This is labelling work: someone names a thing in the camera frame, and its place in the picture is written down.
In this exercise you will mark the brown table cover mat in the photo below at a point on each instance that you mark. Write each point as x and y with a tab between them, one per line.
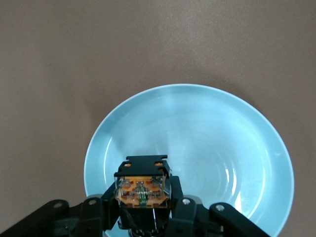
74	61

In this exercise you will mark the orange and black switch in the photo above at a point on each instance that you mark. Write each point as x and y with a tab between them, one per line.
142	187

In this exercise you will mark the light blue round plate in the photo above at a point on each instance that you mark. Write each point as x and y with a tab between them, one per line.
197	128

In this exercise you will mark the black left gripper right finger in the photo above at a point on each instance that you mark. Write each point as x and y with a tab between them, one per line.
205	222

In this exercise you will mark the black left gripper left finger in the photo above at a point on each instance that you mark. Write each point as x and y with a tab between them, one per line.
74	219

